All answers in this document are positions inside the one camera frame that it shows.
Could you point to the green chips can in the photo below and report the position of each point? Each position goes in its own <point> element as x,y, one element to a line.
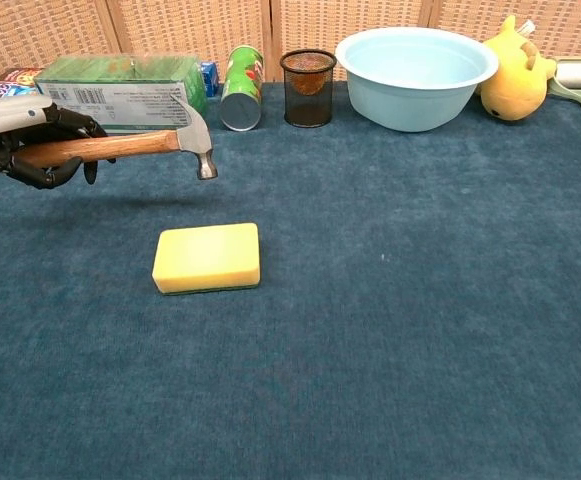
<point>242,90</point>

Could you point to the orange object in pen holder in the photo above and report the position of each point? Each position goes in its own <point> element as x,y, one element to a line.
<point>305,84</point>

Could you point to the black mesh pen holder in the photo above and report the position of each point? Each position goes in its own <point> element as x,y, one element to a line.
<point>308,95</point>

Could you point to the black and silver left hand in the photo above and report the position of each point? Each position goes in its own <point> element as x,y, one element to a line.
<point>5,117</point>

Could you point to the woven folding screen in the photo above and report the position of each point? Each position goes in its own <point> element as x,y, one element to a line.
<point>195,27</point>

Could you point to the yellow sponge with green base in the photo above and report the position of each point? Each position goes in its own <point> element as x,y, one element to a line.
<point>207,257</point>

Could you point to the yellow plush toy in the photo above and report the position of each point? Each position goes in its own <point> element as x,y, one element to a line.
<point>512,80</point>

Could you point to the red snack box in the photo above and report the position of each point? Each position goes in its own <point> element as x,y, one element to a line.
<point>20,76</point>

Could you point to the green and white carton box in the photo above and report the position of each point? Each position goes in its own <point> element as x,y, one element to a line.
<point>135,85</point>

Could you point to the blue snack box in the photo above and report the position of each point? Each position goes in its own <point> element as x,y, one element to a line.
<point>0,91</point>

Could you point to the small blue packet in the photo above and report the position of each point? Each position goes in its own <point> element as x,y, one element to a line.
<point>210,77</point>

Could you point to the light blue plastic basin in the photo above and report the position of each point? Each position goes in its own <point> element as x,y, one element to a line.
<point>415,80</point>

